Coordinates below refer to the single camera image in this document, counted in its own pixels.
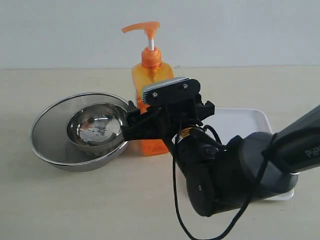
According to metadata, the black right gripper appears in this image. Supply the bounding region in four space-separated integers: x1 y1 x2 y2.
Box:
123 93 216 150

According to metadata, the small stainless steel bowl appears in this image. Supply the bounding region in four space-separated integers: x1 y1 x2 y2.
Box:
66 102 127 156

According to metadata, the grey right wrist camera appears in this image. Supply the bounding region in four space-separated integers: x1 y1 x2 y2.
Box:
141 77 201 107

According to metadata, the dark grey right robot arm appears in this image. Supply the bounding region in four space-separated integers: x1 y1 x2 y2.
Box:
122 94 320 217

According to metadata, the white rectangular plastic tray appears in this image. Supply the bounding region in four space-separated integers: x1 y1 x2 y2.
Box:
174 107 295 201

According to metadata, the steel mesh strainer basket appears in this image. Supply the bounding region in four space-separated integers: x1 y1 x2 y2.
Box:
29 92 128 172

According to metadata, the orange pump soap bottle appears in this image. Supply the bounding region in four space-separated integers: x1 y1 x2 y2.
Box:
121 21 175 157

